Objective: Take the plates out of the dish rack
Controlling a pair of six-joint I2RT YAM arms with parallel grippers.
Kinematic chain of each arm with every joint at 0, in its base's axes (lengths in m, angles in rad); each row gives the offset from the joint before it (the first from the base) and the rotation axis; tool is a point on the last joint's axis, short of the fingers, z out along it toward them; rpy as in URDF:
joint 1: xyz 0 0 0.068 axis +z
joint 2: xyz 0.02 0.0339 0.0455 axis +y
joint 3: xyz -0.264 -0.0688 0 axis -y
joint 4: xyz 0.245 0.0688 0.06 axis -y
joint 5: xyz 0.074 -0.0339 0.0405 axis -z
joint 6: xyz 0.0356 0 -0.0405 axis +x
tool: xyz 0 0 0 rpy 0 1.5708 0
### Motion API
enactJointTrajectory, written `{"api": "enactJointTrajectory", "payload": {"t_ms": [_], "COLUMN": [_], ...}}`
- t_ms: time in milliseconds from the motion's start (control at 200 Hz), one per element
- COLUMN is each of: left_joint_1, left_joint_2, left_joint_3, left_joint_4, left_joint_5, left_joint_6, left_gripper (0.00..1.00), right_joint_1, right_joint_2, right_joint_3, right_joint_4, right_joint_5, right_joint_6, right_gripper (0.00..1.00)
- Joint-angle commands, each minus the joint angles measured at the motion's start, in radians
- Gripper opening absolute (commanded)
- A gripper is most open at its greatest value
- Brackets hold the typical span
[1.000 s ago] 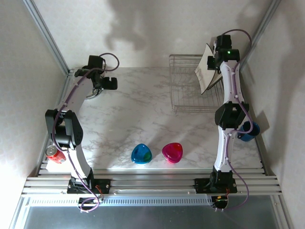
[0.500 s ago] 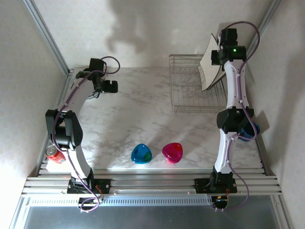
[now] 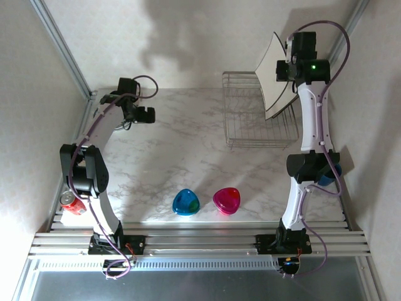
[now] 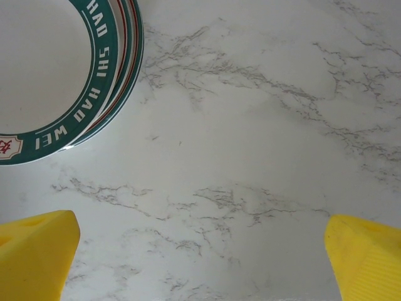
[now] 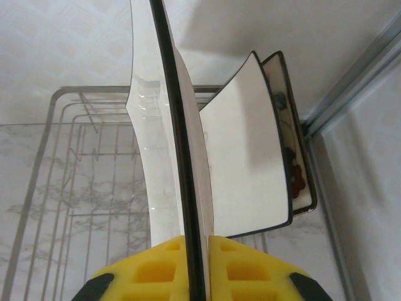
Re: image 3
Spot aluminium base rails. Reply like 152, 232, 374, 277
28, 213, 373, 260

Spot red soda can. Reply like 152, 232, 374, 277
60, 190, 88, 216

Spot blue triangular plastic container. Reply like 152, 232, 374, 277
172, 187, 201, 216

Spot blue cup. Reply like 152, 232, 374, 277
318, 162, 343, 187

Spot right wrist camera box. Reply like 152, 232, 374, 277
284, 34, 297, 63

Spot aluminium frame post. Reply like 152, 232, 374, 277
29, 0, 95, 98
328, 0, 370, 65

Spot grey metal sheet panel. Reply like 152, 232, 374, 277
12, 255, 386, 301

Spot square plate green leaf print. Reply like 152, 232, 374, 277
254, 31, 301, 122

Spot metal wire dish rack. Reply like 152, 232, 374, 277
221, 71, 300, 151

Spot pink triangular plastic container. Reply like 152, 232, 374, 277
212, 187, 242, 216

